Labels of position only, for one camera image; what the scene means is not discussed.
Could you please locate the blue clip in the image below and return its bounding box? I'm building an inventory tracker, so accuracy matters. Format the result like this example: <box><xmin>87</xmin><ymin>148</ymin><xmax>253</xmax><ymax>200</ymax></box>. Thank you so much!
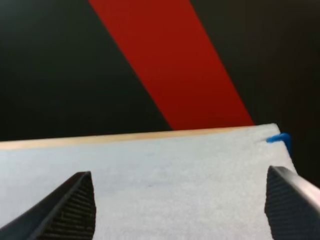
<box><xmin>266</xmin><ymin>132</ymin><xmax>292</xmax><ymax>154</ymax></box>

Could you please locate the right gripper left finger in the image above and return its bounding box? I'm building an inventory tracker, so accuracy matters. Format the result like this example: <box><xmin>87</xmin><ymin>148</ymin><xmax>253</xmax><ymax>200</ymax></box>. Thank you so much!
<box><xmin>0</xmin><ymin>170</ymin><xmax>97</xmax><ymax>240</ymax></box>

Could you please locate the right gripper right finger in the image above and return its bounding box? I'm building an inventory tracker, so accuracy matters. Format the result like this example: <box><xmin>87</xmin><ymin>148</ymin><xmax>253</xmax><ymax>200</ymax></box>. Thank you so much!
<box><xmin>264</xmin><ymin>165</ymin><xmax>320</xmax><ymax>240</ymax></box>

